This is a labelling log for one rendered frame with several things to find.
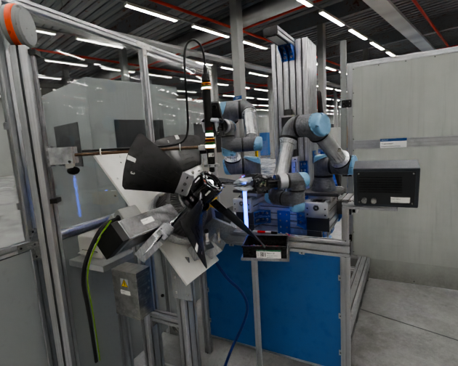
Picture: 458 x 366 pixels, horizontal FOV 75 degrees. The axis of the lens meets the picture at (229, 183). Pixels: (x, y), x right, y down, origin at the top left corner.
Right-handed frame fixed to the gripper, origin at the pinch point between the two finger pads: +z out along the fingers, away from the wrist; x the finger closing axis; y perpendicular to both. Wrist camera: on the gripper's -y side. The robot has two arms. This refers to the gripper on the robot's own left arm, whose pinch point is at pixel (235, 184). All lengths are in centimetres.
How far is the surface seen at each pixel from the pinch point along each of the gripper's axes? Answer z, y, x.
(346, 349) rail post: -52, 18, 90
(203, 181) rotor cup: 16.7, 18.0, -7.4
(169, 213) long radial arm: 31.4, 19.2, 4.5
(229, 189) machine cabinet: -73, -437, 124
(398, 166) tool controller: -67, 24, -8
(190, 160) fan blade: 20.4, 0.1, -13.4
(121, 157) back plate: 52, -13, -15
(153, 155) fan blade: 35.4, 19.5, -19.4
